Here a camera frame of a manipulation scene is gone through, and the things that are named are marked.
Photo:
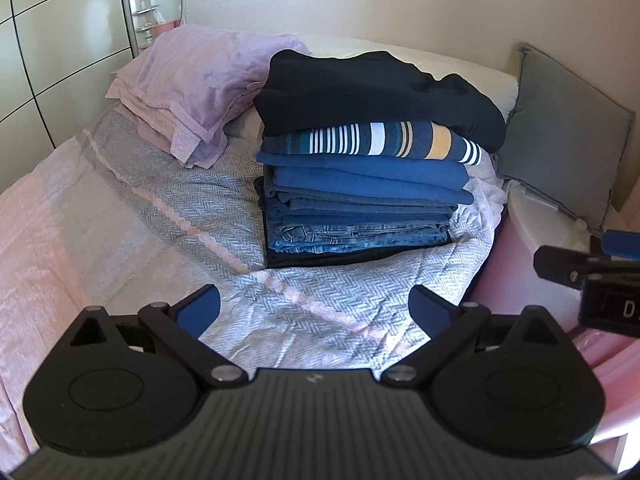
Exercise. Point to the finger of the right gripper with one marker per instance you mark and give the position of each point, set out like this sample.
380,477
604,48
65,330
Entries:
615,250
566,267

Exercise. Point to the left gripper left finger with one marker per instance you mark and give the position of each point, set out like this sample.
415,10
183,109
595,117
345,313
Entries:
156,347

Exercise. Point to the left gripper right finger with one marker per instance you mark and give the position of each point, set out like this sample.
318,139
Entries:
451,356

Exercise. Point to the black zip jacket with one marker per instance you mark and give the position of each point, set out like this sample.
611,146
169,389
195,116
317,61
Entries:
302,92

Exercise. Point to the pink quilted blanket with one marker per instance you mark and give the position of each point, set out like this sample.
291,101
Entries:
614,359

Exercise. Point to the grey cushion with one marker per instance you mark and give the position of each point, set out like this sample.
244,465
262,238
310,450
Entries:
565,139

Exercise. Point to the folded blue jeans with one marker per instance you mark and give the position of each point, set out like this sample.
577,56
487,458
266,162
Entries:
339,238

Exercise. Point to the blue folded sweater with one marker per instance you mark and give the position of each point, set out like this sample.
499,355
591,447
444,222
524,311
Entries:
369,176

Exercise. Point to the white pillow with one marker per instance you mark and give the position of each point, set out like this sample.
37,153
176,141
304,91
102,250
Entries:
501,88

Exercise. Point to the striped navy sweater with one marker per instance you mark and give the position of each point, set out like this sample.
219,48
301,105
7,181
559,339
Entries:
410,140

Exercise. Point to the lilac folded sheet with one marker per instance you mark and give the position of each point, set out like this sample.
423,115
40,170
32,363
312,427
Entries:
191,82

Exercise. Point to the white wardrobe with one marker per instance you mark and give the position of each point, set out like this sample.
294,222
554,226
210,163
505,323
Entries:
70,51

